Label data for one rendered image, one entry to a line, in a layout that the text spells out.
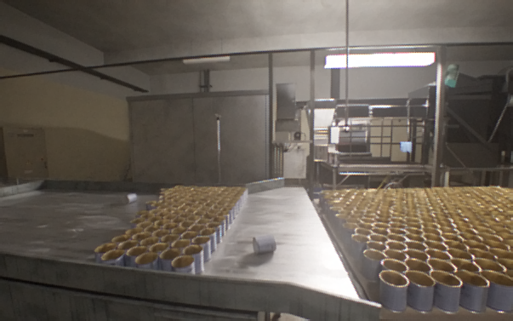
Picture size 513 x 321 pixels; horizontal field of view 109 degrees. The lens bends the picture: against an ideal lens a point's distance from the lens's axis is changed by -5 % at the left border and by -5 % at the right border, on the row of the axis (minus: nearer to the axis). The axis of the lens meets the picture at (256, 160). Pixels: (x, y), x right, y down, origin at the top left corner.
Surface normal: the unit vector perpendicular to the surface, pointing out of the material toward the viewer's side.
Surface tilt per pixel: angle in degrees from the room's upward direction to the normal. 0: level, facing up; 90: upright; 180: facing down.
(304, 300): 90
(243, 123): 90
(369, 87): 90
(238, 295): 90
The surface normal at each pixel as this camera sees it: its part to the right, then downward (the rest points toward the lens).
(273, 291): -0.12, 0.09
